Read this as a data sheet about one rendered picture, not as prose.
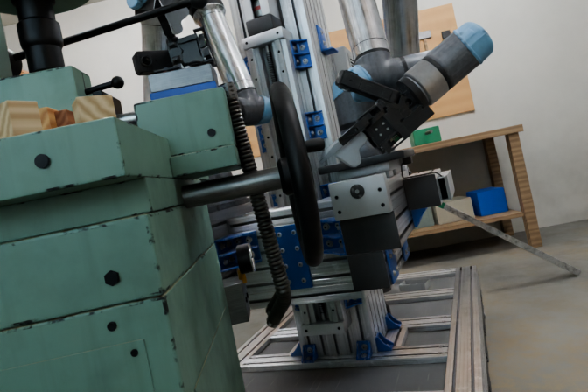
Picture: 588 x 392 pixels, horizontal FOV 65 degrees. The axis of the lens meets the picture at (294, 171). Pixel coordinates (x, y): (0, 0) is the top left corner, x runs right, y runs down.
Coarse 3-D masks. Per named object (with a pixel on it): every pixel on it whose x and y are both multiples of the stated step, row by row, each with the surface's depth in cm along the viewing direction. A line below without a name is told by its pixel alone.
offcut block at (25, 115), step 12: (0, 108) 48; (12, 108) 47; (24, 108) 49; (36, 108) 50; (0, 120) 48; (12, 120) 47; (24, 120) 48; (36, 120) 49; (0, 132) 48; (12, 132) 47; (24, 132) 48
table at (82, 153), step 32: (64, 128) 45; (96, 128) 45; (128, 128) 49; (0, 160) 45; (32, 160) 45; (64, 160) 45; (96, 160) 45; (128, 160) 47; (160, 160) 61; (192, 160) 66; (224, 160) 67; (0, 192) 45; (32, 192) 45; (64, 192) 51
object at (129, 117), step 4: (96, 92) 70; (100, 92) 70; (104, 92) 72; (112, 96) 75; (116, 100) 77; (116, 104) 77; (120, 104) 79; (116, 108) 76; (120, 108) 78; (116, 112) 76; (120, 112) 78; (128, 112) 75; (132, 112) 74; (116, 116) 74; (120, 116) 74; (124, 116) 74; (128, 116) 74; (132, 116) 74; (124, 120) 74; (128, 120) 74; (132, 120) 74; (136, 124) 74
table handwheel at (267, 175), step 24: (288, 96) 63; (288, 120) 60; (288, 144) 59; (288, 168) 70; (192, 192) 70; (216, 192) 70; (240, 192) 71; (288, 192) 71; (312, 192) 59; (312, 216) 60; (312, 240) 61; (312, 264) 67
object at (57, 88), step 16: (0, 80) 68; (16, 80) 68; (32, 80) 68; (48, 80) 68; (64, 80) 68; (80, 80) 71; (0, 96) 68; (16, 96) 68; (32, 96) 68; (48, 96) 68; (64, 96) 68; (80, 96) 69
